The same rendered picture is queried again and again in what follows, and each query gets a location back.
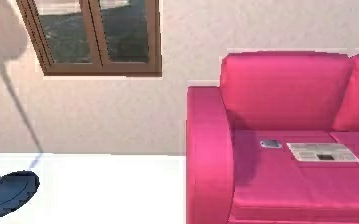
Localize pink sofa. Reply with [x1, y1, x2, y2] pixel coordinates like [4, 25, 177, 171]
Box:
[186, 50, 359, 224]

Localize brown framed window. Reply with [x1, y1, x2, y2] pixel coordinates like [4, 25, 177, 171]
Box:
[16, 0, 163, 78]

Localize white newspaper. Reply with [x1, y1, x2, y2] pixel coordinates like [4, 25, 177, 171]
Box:
[286, 142, 359, 164]

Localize floor lamp with dark base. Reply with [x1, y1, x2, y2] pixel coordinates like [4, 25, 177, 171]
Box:
[0, 157, 41, 220]

